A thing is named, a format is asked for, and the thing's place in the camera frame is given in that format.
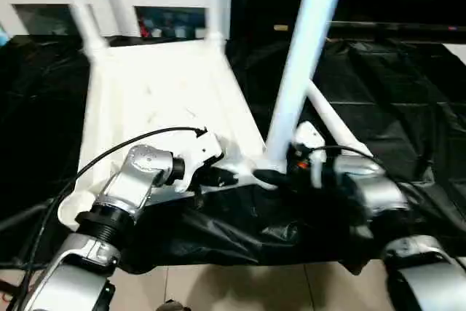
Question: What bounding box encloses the white plastic table top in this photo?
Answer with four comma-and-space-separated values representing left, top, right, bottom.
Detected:
58, 39, 281, 232

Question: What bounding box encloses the dark shoe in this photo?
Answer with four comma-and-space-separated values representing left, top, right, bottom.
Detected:
159, 299, 185, 311

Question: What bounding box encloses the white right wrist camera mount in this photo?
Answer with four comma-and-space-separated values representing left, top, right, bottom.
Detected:
293, 121, 328, 190

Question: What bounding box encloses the long black pole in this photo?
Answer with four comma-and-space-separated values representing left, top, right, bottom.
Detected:
327, 21, 466, 35

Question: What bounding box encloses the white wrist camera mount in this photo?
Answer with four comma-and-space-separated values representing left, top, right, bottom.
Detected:
174, 130, 226, 194
293, 121, 328, 190

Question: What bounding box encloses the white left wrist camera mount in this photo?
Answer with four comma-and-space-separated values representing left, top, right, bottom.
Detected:
174, 130, 226, 194

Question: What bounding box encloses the white flat board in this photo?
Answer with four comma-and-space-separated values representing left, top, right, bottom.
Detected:
443, 43, 466, 59

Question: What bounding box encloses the white plastic table leg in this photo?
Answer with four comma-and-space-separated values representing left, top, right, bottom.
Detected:
54, 0, 110, 64
305, 79, 374, 157
264, 0, 352, 166
204, 0, 230, 46

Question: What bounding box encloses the black plastic sheet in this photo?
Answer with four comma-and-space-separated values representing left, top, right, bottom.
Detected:
0, 34, 466, 275

